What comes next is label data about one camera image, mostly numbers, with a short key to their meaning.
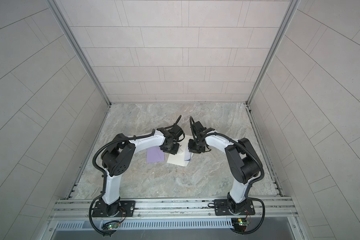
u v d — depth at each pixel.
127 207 0.71
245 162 0.48
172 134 0.74
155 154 0.89
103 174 0.52
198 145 0.76
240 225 0.68
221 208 0.71
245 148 0.48
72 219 0.68
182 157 0.89
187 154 0.89
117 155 0.52
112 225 0.64
